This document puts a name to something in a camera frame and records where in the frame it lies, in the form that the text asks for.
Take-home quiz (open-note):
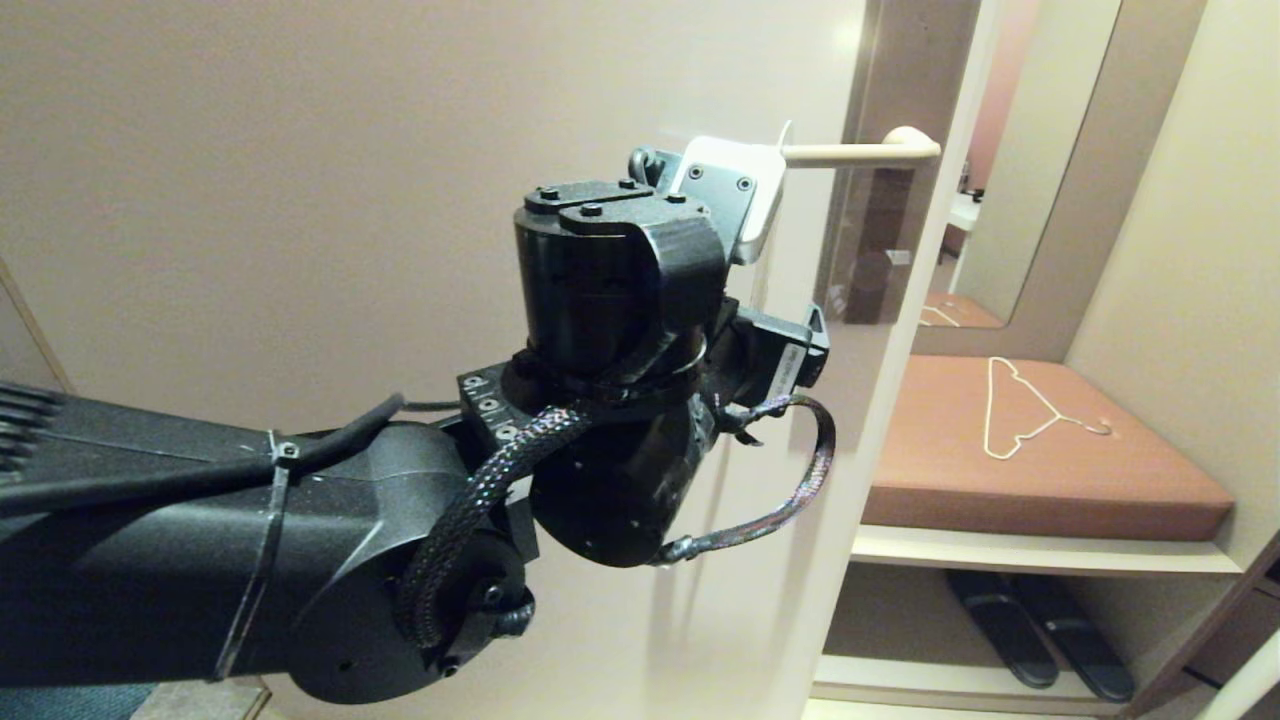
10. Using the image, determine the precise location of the blue do-not-disturb door sign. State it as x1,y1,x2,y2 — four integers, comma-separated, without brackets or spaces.
745,120,793,311

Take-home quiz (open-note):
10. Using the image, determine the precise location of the beige room door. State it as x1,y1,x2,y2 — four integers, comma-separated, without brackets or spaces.
0,0,991,720

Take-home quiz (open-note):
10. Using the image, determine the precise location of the brown leather seat cushion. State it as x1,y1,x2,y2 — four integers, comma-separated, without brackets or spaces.
862,354,1234,544

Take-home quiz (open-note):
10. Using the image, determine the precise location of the white bench shelf board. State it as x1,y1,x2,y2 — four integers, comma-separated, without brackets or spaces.
851,525,1244,581

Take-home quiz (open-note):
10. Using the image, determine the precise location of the white low shelf board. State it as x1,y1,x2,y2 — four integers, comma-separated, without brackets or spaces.
812,655,1151,716

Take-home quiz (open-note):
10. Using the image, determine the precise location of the dark slipper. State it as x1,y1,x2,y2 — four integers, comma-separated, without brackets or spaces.
945,572,1059,691
1012,575,1136,704

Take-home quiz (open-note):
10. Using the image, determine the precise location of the white slanted bar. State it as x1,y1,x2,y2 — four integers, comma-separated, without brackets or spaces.
1195,630,1280,720

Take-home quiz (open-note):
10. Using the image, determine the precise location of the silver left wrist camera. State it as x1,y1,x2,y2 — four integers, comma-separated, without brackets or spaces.
668,135,788,266

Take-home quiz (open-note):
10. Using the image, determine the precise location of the beige lever door handle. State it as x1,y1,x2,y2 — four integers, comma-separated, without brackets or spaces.
780,125,943,168

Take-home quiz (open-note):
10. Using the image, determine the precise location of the white wire clothes hanger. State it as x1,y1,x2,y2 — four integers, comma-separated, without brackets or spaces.
983,356,1113,462

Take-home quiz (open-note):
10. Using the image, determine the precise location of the thick braided left arm cable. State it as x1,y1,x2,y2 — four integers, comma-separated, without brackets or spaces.
398,402,596,651

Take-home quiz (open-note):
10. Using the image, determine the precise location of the taupe framed wall mirror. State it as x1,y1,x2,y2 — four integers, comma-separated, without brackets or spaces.
912,0,1208,363

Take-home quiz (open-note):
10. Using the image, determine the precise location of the black left camera cable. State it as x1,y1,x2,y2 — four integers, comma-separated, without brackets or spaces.
0,392,463,521

